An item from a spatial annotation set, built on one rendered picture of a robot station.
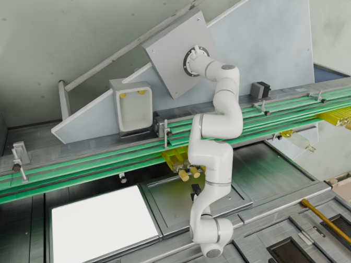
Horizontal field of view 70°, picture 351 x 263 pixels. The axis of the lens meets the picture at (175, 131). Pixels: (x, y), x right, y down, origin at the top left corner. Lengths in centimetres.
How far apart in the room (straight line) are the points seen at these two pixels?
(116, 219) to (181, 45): 86
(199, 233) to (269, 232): 49
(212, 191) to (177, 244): 37
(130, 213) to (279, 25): 132
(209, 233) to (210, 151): 26
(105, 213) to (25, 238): 33
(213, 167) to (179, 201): 49
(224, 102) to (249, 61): 77
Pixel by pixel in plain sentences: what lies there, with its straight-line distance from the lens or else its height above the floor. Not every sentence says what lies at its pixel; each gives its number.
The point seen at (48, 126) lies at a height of 15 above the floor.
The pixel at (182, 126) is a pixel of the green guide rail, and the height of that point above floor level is 93.
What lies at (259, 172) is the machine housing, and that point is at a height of 113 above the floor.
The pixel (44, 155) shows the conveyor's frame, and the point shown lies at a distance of 133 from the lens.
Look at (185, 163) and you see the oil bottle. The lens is 122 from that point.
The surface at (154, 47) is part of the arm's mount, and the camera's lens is 120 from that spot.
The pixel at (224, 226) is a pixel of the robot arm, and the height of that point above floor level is 152.
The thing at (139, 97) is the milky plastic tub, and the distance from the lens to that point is 131.
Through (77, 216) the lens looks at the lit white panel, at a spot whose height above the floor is 108.
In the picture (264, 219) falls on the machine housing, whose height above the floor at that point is 141.
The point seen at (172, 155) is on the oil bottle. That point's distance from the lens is 126.
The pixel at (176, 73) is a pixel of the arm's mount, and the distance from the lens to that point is 129.
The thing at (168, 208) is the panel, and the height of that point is 119.
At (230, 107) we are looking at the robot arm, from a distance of 85.
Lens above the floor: 192
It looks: 50 degrees down
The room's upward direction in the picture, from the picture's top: 140 degrees clockwise
